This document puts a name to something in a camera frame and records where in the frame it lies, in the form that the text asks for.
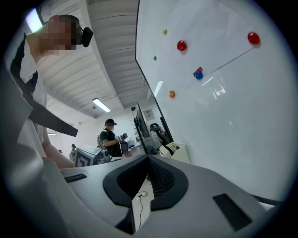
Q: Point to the long ceiling light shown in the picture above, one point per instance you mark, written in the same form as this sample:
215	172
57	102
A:
101	105

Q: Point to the person's white shirt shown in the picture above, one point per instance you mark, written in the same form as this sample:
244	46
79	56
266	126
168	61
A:
30	69

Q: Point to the white whiteboard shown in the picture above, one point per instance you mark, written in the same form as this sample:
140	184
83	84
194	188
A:
232	120

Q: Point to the bright ceiling light panel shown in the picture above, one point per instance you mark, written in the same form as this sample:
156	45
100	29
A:
33	20

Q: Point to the grey wall poster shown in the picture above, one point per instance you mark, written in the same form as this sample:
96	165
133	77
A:
149	114

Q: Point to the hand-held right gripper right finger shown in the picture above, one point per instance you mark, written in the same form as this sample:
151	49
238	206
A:
200	200

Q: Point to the orange round magnet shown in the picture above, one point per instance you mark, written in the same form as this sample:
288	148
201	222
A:
171	94

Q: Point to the person's left forearm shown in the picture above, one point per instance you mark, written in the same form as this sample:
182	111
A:
58	155

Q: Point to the large red round magnet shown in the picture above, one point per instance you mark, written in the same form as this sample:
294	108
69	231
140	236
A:
181	45
253	38

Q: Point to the black headset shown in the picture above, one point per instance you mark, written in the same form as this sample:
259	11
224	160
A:
160	133

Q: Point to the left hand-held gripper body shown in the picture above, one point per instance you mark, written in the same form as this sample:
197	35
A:
90	155

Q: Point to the blue round magnet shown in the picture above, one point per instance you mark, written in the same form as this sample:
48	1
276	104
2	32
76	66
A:
199	75

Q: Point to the black monitor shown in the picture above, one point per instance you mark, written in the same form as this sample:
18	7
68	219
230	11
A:
143	130

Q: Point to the person's head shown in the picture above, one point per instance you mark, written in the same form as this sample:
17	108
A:
58	35

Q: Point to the white box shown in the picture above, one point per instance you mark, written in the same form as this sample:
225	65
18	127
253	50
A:
177	152

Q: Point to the small yellow round magnet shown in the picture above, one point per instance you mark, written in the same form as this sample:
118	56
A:
164	31

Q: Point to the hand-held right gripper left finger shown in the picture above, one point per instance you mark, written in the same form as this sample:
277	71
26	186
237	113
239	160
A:
93	186

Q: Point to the black head-worn camera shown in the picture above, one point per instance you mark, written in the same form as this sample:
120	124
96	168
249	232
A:
86	36

